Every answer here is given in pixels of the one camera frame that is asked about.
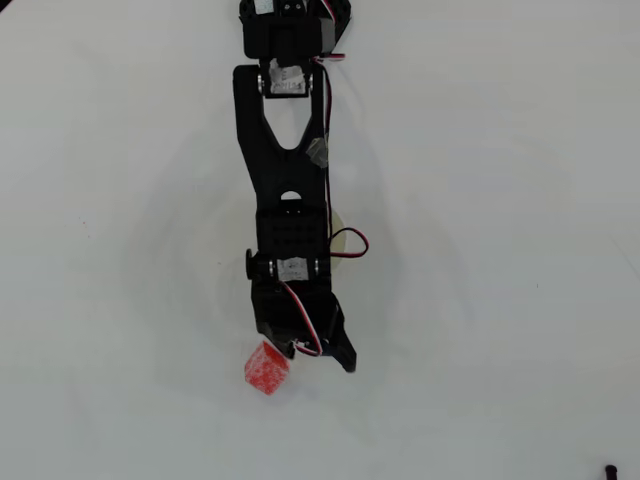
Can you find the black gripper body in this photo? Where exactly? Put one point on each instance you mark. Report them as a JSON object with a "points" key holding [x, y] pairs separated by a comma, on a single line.
{"points": [[336, 334]]}

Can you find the small black post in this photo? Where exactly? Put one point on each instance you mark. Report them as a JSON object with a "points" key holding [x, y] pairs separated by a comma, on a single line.
{"points": [[610, 473]]}

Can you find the grey tape piece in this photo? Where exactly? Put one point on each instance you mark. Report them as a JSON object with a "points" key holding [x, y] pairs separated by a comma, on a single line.
{"points": [[317, 151]]}

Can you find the red foam cube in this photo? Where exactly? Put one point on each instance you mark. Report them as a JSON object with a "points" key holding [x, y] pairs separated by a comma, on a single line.
{"points": [[265, 372]]}

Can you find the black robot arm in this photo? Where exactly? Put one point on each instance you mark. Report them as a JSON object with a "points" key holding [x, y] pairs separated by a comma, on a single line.
{"points": [[287, 165]]}

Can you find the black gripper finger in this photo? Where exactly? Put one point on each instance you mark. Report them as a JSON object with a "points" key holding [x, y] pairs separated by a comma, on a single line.
{"points": [[287, 351], [346, 357]]}

